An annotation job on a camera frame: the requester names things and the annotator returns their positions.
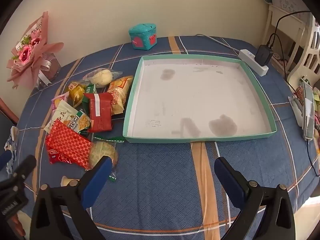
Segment white wooden chair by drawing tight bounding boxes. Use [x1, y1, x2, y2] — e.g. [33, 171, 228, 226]
[262, 4, 320, 90]

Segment clear cookie packet green edges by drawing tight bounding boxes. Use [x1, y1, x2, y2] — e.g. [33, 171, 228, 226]
[89, 135, 125, 182]

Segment teal toy chest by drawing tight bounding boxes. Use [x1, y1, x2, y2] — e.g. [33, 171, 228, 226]
[129, 23, 158, 50]

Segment white power strip cable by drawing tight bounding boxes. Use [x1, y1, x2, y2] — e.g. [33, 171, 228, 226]
[195, 34, 240, 54]

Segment red white biscuit packet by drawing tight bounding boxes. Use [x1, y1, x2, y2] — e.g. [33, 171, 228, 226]
[83, 92, 113, 133]

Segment blue white printed packet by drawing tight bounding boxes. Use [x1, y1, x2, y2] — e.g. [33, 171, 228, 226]
[4, 126, 20, 174]

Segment small red snack bar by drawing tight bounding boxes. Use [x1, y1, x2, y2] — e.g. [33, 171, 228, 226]
[47, 149, 73, 165]

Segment white power strip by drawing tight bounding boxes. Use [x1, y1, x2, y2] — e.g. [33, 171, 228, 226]
[239, 49, 269, 77]

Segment white phone stand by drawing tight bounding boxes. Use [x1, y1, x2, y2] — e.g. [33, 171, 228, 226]
[287, 95, 304, 128]

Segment blue plaid tablecloth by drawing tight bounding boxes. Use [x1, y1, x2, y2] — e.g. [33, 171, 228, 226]
[15, 36, 320, 240]

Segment black charger cable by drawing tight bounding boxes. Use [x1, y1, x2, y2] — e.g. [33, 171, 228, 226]
[266, 10, 312, 49]

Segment smartphone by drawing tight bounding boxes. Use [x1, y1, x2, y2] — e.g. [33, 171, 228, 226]
[301, 81, 315, 140]

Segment dark chair with pink frame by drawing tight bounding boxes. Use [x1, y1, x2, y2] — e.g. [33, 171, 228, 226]
[0, 97, 19, 140]

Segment yellow cake packet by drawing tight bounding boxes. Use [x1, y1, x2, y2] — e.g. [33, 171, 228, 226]
[67, 81, 88, 108]

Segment pink white snack packet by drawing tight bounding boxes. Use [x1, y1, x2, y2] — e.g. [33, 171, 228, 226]
[51, 92, 70, 113]

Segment white zigzag-edged snack packet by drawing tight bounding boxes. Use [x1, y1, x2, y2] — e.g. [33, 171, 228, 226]
[44, 100, 78, 132]

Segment person's left hand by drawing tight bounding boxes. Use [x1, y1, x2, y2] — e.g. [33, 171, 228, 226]
[11, 212, 25, 236]

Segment large red patterned packet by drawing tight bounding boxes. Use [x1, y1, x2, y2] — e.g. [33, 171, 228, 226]
[46, 119, 93, 170]

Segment teal-rimmed white cardboard tray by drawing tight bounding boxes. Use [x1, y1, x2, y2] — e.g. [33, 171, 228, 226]
[122, 54, 277, 144]

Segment clear glass vase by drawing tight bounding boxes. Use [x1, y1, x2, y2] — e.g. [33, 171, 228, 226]
[37, 52, 62, 85]

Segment green snack packet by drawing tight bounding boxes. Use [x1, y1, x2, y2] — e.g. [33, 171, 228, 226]
[81, 84, 97, 110]

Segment black plug charger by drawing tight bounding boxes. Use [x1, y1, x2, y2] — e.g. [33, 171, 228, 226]
[255, 45, 273, 67]

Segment beige orange bread packet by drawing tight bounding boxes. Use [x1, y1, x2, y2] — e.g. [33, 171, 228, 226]
[107, 75, 134, 115]

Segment white bun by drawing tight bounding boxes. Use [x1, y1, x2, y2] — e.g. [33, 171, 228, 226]
[84, 68, 123, 88]

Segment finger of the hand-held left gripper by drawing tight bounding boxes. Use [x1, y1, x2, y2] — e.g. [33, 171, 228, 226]
[0, 151, 12, 169]
[12, 155, 37, 180]

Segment black phone cable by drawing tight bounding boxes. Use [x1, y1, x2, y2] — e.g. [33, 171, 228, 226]
[307, 139, 320, 177]

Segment pink paper flower bouquet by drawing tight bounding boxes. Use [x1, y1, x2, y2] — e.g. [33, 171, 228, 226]
[6, 11, 64, 90]

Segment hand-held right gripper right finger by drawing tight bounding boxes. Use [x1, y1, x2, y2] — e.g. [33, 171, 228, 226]
[214, 156, 295, 240]

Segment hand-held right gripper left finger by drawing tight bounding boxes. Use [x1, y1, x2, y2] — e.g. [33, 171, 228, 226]
[30, 156, 113, 240]

